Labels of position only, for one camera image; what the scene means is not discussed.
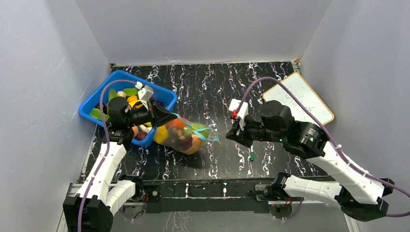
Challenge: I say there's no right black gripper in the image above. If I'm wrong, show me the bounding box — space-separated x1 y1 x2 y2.
225 113 283 149

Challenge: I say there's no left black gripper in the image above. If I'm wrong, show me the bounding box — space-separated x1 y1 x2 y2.
125 98 178 130

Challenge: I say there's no yellow bell pepper toy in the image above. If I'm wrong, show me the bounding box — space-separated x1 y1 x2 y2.
153 125 169 144

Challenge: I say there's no clear zip top bag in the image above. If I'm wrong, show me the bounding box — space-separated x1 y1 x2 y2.
153 113 220 155

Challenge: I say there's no green cabbage toy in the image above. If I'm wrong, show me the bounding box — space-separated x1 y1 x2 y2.
192 123 209 138

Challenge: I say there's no orange papaya slice toy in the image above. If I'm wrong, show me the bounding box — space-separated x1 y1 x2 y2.
181 134 202 155

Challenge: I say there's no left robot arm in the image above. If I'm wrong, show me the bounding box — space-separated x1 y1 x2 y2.
63 97 176 232

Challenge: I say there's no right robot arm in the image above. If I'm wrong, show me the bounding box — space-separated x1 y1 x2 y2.
226 99 392 222

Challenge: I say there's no green capped white marker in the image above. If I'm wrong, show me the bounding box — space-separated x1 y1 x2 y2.
250 146 254 161

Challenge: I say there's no white dry erase board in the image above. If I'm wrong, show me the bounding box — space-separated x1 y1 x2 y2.
263 72 335 125

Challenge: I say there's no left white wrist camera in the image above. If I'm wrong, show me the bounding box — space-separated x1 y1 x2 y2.
135 82 154 110

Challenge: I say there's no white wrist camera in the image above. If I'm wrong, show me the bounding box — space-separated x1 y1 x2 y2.
135 82 154 110
228 99 249 131

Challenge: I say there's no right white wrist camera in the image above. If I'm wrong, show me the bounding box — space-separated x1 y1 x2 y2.
228 99 249 131

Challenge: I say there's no aluminium frame rail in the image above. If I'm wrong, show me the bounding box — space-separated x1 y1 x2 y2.
56 181 361 232

